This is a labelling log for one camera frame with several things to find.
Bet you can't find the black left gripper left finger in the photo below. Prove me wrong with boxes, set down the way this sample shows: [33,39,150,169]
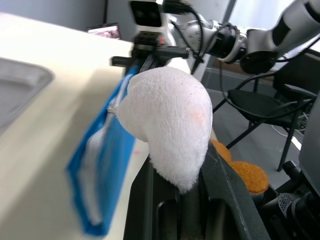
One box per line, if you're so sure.
[123,154,181,240]

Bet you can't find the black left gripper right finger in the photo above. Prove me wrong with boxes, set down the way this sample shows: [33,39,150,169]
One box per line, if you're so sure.
[199,141,273,240]

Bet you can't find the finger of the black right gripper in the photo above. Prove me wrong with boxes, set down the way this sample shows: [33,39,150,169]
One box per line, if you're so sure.
[123,58,140,76]
[139,56,160,75]

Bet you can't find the white plush toy orange feet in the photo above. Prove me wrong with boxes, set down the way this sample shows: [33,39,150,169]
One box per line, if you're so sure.
[116,57,270,195]

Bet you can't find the blue surgical instrument pack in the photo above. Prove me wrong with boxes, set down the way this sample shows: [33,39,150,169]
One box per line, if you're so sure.
[65,63,138,237]

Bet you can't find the metal tray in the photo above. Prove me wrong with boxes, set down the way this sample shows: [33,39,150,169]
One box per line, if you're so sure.
[0,57,55,136]

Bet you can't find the pink printed box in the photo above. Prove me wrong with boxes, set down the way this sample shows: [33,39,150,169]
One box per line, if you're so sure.
[86,22,121,40]

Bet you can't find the black folding chair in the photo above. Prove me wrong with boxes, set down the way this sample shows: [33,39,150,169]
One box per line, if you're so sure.
[212,53,320,173]

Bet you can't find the grey robot torso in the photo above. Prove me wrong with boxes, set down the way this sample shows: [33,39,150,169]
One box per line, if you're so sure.
[259,94,320,240]

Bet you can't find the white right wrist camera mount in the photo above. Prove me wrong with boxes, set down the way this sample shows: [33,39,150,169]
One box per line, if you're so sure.
[128,0,174,38]

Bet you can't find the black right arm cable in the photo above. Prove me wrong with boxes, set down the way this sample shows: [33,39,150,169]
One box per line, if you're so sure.
[162,0,209,66]

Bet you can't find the white floor cable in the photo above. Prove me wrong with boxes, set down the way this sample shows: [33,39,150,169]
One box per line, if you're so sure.
[271,111,310,138]

